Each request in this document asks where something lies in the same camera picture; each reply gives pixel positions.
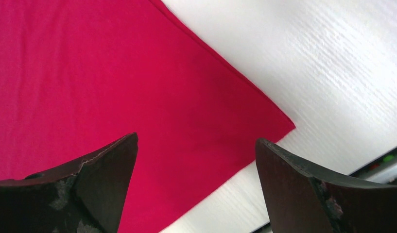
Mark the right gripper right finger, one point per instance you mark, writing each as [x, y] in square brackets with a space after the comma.
[314, 193]

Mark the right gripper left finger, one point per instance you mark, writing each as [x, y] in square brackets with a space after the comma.
[84, 195]

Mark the red t shirt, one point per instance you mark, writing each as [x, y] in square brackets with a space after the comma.
[76, 75]

